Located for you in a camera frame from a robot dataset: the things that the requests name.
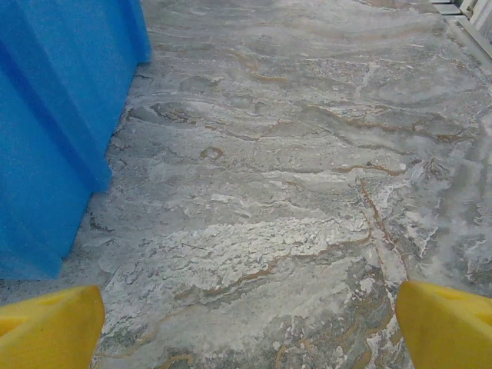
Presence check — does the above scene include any blue three-compartment plastic bin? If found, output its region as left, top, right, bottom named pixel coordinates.
left=0, top=0, right=154, bottom=281

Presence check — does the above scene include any aluminium enclosure frame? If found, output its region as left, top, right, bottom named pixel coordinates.
left=432, top=0, right=492, bottom=58

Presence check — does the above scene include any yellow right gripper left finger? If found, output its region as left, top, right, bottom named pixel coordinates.
left=0, top=284, right=105, bottom=369

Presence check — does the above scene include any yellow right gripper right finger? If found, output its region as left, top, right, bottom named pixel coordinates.
left=395, top=280, right=492, bottom=369

